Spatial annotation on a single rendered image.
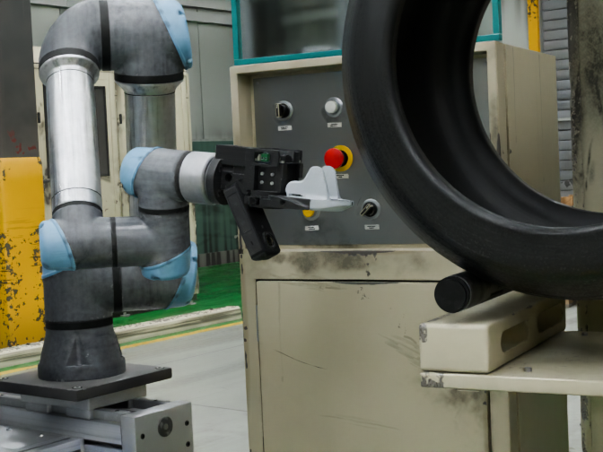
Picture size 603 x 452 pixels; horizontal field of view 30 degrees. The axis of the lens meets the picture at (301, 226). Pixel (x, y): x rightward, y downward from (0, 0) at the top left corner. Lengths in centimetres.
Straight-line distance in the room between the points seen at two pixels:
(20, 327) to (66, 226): 549
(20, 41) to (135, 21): 539
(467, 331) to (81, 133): 70
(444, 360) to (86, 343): 77
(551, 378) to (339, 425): 91
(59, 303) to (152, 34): 48
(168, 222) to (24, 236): 551
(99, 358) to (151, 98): 45
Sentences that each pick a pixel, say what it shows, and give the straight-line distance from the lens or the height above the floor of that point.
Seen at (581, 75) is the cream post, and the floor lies 117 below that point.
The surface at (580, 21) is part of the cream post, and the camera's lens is 170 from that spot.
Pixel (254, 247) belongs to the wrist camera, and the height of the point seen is 95.
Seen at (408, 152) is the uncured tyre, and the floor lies 107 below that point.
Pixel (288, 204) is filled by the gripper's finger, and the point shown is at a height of 101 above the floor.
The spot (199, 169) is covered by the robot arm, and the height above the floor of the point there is 106.
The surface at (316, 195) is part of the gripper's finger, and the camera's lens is 152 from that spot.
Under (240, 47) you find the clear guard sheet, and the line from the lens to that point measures 228.
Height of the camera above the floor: 106
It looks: 3 degrees down
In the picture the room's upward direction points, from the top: 3 degrees counter-clockwise
